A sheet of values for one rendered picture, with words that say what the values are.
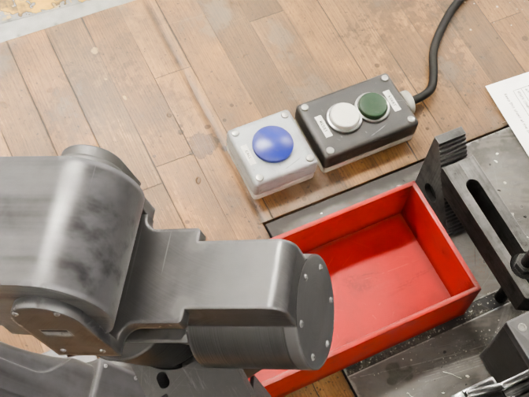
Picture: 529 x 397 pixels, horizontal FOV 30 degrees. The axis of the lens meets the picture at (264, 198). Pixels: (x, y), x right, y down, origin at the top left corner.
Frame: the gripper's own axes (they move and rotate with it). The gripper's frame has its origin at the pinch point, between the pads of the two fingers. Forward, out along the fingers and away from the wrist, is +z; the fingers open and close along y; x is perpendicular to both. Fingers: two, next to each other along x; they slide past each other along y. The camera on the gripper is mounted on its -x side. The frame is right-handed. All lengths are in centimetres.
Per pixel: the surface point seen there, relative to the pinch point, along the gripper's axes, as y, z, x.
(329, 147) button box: 7.7, 24.1, 19.6
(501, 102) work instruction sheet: 24.0, 36.8, 18.2
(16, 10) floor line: -45, 101, 123
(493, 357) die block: 10.1, 26.0, -5.2
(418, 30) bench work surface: 21, 36, 30
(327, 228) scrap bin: 4.1, 21.0, 11.7
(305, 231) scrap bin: 2.6, 18.3, 11.7
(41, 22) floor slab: -42, 103, 118
